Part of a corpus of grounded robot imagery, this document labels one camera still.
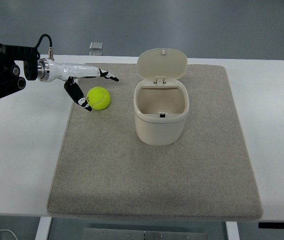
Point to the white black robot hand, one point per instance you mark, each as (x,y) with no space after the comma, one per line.
(68,72)

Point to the yellow tennis ball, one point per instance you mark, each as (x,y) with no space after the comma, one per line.
(98,98)

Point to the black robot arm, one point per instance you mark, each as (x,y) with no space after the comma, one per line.
(18,64)

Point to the metal floor socket plate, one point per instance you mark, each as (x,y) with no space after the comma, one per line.
(96,49)

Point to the beige felt mat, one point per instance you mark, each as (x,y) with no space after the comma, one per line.
(105,170)

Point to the beige lidded plastic bin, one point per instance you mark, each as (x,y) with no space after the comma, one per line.
(161,102)

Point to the white table leg left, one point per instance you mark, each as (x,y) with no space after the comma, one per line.
(43,228)

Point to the white table leg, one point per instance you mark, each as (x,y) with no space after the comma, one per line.
(43,228)
(232,230)

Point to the white table leg right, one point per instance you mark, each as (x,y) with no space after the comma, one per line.
(232,230)

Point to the black desk control panel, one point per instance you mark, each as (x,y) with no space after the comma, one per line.
(271,225)

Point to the grey metal base plate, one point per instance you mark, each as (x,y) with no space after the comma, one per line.
(127,234)

